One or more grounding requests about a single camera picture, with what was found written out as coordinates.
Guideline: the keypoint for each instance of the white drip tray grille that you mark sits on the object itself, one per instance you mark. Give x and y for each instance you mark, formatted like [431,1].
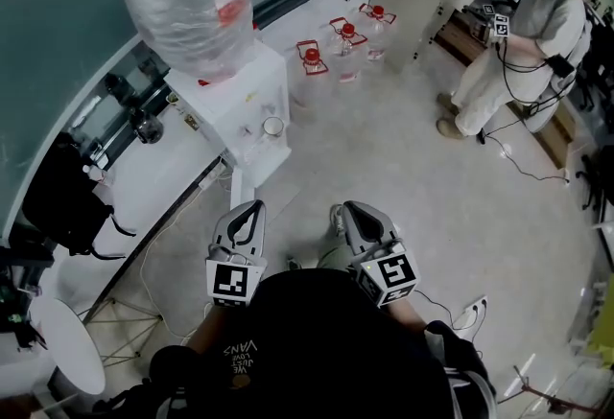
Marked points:
[259,151]

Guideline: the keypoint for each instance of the white power strip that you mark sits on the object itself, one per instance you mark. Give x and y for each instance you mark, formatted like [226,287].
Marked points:
[472,311]

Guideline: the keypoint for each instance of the person's right forearm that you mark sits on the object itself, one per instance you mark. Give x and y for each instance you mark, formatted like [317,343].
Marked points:
[408,311]

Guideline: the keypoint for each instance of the red-brown coat stand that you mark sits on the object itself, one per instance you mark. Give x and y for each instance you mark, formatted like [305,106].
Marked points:
[527,388]

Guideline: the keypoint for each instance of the white water dispenser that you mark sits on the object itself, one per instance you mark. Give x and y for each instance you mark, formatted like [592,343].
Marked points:
[225,110]

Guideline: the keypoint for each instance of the black bag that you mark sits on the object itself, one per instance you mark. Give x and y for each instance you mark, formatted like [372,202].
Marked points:
[67,211]

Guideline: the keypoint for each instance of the person's grey sneaker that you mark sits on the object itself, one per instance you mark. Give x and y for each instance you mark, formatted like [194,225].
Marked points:
[337,218]
[293,263]

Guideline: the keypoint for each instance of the small clear bottle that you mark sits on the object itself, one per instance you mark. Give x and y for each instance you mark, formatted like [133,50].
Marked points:
[96,174]

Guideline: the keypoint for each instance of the person's left forearm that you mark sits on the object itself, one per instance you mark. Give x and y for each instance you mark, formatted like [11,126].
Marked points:
[213,328]

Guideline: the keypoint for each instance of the yellow-green cabinet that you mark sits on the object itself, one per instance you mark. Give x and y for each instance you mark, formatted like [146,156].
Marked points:
[604,321]

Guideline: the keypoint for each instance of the person's left grey sneaker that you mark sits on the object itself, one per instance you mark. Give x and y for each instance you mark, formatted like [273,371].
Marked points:
[293,263]

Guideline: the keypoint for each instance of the person's olive green trousers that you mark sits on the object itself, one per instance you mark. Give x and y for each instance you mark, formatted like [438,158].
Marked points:
[334,258]

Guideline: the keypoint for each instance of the black office chair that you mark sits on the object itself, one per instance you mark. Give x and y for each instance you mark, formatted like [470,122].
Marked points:
[595,177]

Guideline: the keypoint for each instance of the person's right grey sneaker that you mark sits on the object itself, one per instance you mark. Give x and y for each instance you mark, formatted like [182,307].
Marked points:
[337,218]

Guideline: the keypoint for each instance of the person's black shirt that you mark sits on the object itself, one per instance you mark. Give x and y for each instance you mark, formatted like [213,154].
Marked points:
[312,335]

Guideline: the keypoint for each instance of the clear jug with red cap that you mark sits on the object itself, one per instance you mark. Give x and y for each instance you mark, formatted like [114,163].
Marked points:
[347,55]
[312,76]
[379,33]

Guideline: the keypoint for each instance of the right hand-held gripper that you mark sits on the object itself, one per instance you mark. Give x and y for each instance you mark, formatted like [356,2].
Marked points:
[391,275]

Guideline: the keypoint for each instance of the round white table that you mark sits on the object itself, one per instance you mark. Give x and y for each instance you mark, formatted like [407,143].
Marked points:
[72,345]

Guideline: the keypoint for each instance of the large plastic-wrapped water bottle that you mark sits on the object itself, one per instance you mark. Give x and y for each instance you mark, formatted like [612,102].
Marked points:
[187,0]

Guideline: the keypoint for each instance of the dark glass teapot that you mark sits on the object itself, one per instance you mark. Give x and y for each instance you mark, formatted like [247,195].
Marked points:
[145,125]

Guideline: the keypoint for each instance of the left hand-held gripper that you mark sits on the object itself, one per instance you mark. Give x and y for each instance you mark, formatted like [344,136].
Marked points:
[230,280]

